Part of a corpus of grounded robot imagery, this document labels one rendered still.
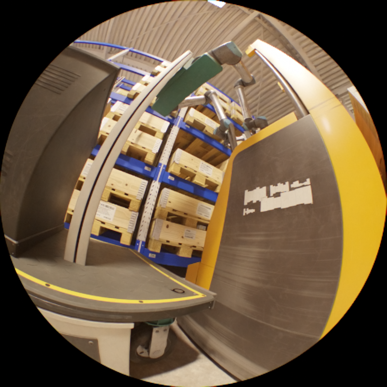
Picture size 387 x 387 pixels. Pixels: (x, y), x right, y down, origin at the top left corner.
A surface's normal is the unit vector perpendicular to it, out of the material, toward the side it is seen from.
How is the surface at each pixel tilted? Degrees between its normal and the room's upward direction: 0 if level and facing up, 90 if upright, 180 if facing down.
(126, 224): 90
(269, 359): 90
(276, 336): 90
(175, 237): 90
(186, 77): 180
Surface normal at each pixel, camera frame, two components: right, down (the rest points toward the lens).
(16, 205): 0.67, -0.14
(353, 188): -0.85, -0.33
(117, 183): 0.50, -0.21
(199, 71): -0.19, 0.92
